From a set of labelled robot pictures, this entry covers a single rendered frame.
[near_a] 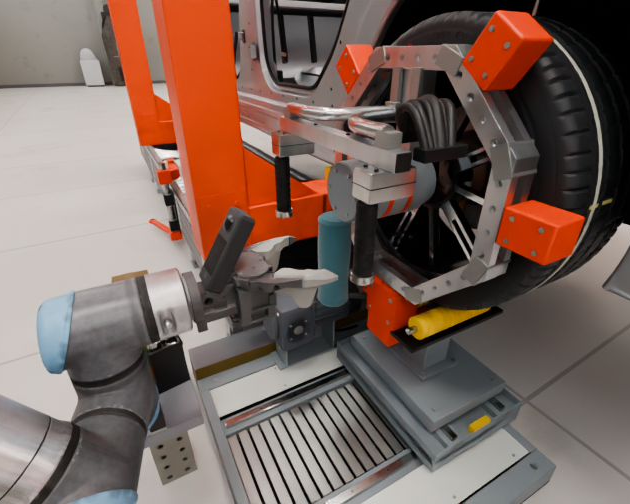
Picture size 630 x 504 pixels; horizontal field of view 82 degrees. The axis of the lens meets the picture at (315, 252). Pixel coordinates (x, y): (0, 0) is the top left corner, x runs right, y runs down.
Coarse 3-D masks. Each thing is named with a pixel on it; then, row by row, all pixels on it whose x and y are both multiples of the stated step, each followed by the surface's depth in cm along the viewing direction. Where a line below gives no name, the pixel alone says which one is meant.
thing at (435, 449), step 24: (360, 360) 130; (360, 384) 126; (384, 384) 120; (384, 408) 115; (408, 408) 112; (480, 408) 112; (504, 408) 109; (408, 432) 106; (432, 432) 104; (456, 432) 103; (480, 432) 105; (432, 456) 98; (456, 456) 104
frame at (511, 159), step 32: (384, 64) 77; (416, 64) 70; (448, 64) 63; (352, 96) 90; (480, 96) 59; (480, 128) 61; (512, 128) 60; (512, 160) 57; (512, 192) 60; (352, 224) 103; (480, 224) 65; (384, 256) 100; (480, 256) 67; (416, 288) 85; (448, 288) 76
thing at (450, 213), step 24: (384, 96) 92; (456, 168) 80; (456, 192) 81; (480, 192) 78; (408, 216) 98; (432, 216) 89; (456, 216) 83; (384, 240) 106; (408, 240) 106; (432, 240) 91; (456, 240) 109; (408, 264) 99; (432, 264) 93; (456, 264) 94
